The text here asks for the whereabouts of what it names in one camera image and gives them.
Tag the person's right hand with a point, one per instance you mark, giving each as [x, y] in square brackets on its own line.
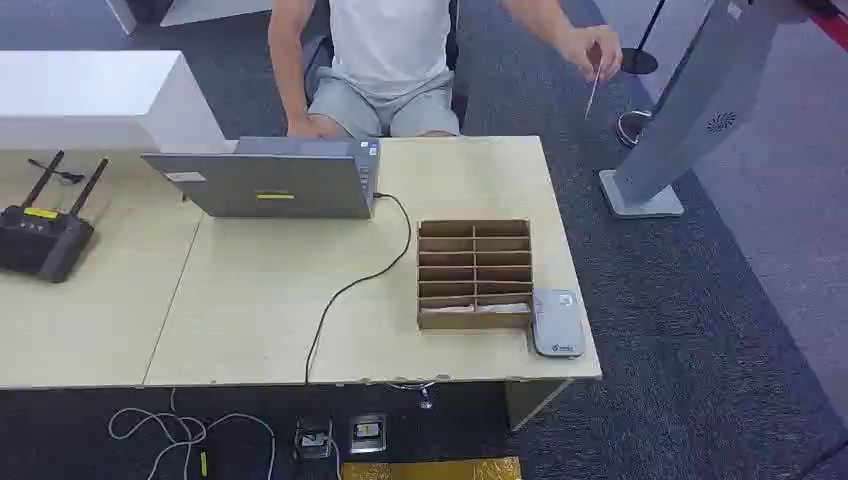
[314, 127]

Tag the person's left hand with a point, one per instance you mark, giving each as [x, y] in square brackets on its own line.
[583, 48]

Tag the white card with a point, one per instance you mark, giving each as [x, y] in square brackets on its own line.
[591, 93]

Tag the grey laptop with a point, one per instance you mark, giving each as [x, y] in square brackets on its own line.
[265, 185]

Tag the person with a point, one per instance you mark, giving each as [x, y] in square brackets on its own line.
[387, 46]

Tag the grey kiosk stand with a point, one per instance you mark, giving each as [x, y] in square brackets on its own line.
[696, 99]

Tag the white table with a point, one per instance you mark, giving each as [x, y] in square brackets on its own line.
[199, 10]

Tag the pale card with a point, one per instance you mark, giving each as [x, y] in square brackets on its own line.
[450, 308]

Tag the white cabinet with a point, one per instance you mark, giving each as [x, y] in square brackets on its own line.
[86, 93]

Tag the wooden slotted card box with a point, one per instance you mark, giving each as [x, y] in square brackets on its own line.
[474, 321]

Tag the red barrier belt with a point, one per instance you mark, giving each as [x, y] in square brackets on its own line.
[836, 30]

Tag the grey card reader device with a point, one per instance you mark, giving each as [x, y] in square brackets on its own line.
[556, 324]

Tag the black router with antennas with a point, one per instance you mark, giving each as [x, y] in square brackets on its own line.
[40, 242]

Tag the steel floor socket box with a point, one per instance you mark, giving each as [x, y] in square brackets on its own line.
[368, 434]

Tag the open floor socket box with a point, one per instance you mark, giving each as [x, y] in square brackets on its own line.
[312, 440]

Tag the pale desk leg panel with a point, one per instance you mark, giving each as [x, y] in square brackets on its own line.
[530, 401]

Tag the gold foil sheet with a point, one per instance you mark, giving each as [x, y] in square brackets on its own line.
[430, 469]

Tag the black stanchion post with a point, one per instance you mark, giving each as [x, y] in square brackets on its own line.
[639, 61]

